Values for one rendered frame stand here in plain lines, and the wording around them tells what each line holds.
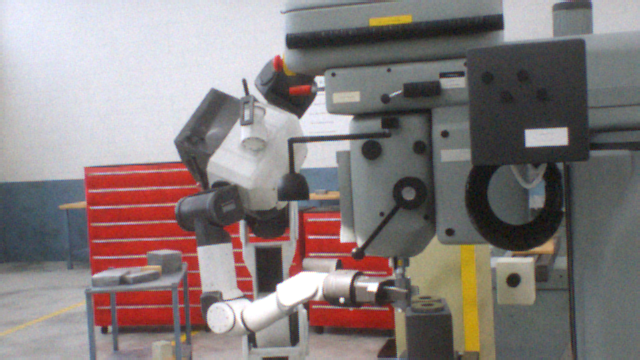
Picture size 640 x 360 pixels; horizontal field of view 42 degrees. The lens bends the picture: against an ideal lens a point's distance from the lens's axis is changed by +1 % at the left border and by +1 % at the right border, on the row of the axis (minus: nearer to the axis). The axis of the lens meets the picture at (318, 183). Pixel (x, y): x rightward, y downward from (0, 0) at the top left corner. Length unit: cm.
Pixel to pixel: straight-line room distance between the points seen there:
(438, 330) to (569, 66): 96
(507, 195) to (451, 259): 191
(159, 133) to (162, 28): 147
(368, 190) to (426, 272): 189
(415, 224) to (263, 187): 55
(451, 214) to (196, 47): 1023
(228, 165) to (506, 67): 95
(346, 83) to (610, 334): 73
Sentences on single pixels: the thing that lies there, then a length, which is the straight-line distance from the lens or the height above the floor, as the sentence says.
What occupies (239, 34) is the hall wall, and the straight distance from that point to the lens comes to 1165.
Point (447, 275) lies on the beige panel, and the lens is 366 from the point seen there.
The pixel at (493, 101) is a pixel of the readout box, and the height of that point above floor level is 163.
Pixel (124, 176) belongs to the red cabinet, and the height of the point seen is 136.
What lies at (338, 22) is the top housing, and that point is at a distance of 180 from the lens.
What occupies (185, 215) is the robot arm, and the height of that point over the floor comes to 140.
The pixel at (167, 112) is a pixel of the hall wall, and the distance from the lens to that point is 1200.
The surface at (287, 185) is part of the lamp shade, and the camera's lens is 182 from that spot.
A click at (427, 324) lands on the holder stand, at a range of 223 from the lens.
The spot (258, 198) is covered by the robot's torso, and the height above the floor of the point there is 143.
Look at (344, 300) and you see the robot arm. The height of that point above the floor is 120.
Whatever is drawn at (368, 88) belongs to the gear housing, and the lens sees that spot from 178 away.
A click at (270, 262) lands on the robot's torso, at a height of 121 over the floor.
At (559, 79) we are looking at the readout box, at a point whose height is 166.
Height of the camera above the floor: 158
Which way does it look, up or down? 3 degrees down
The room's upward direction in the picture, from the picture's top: 3 degrees counter-clockwise
